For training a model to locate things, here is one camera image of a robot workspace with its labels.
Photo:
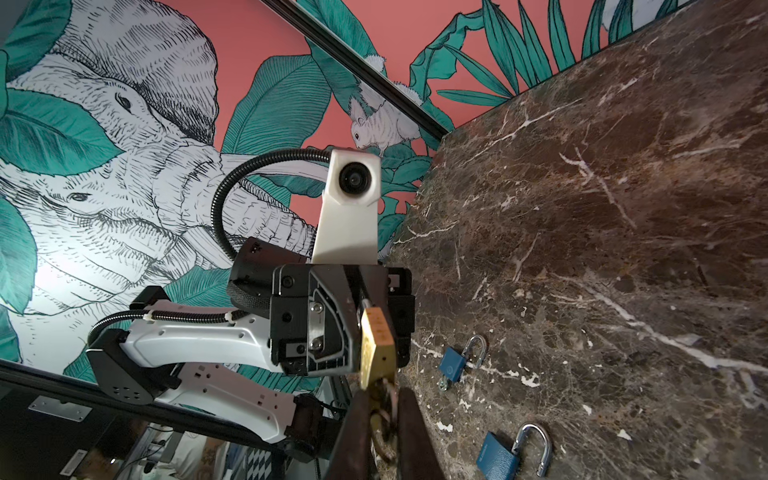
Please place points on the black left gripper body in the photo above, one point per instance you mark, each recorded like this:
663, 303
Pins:
314, 310

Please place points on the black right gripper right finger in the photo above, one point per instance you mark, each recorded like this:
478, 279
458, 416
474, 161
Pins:
416, 458

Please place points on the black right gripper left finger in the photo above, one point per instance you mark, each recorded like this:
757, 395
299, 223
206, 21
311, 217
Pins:
352, 452

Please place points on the brass padlock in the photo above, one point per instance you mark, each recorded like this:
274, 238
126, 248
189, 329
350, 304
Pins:
378, 350

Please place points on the blue padlock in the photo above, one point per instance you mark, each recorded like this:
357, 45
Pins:
496, 461
453, 362

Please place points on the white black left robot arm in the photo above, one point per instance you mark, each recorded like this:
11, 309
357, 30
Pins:
161, 351

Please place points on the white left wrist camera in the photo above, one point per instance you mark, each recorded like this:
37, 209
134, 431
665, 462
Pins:
347, 232

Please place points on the black left corner frame post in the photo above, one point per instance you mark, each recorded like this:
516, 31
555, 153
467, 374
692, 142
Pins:
332, 45

